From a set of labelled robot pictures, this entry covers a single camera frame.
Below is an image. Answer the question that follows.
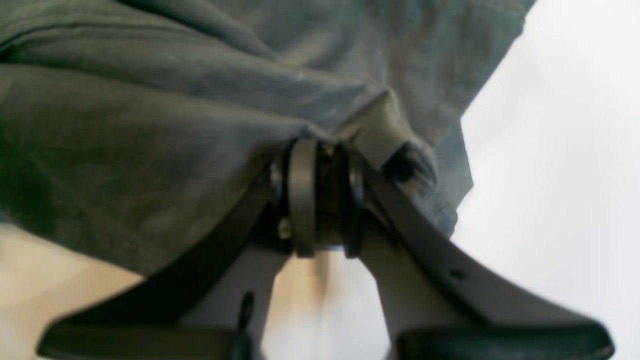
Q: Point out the dark grey T-shirt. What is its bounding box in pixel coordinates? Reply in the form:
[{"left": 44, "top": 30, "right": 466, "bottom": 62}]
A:
[{"left": 0, "top": 0, "right": 535, "bottom": 275}]

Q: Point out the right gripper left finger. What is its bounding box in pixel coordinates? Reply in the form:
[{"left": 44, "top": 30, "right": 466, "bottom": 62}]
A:
[{"left": 38, "top": 138, "right": 318, "bottom": 360}]

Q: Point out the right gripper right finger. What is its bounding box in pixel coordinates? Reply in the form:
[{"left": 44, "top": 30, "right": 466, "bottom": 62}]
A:
[{"left": 335, "top": 142, "right": 616, "bottom": 360}]

